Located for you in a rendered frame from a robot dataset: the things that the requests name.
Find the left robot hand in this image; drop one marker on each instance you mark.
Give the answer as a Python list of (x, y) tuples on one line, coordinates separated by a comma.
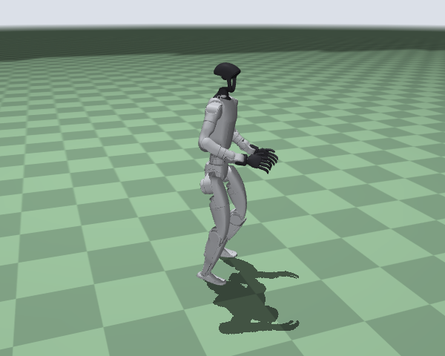
[(266, 152)]

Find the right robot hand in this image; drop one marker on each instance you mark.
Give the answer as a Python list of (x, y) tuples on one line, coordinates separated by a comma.
[(254, 160)]

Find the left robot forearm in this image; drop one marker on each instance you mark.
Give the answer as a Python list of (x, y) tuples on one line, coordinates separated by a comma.
[(244, 145)]

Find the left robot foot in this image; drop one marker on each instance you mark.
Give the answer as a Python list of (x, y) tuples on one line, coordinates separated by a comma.
[(228, 253)]

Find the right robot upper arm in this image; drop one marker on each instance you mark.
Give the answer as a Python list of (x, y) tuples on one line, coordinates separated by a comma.
[(213, 112)]

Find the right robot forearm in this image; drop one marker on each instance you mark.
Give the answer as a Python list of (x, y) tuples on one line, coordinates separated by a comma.
[(220, 152)]

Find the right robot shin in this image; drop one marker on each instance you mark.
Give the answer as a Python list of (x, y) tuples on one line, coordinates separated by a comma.
[(213, 249)]

